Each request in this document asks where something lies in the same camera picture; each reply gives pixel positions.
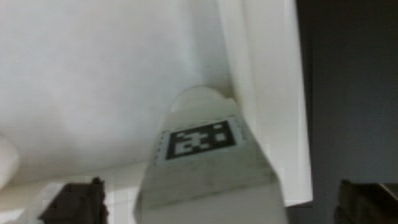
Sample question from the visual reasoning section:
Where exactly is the white table leg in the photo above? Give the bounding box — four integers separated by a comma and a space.
134, 87, 289, 224

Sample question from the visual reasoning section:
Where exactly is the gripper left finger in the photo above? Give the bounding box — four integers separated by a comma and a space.
40, 178, 109, 224

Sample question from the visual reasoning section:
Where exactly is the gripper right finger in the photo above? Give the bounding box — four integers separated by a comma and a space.
335, 180, 398, 224

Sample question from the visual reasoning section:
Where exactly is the white square tabletop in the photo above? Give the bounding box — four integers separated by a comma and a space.
0, 0, 314, 224

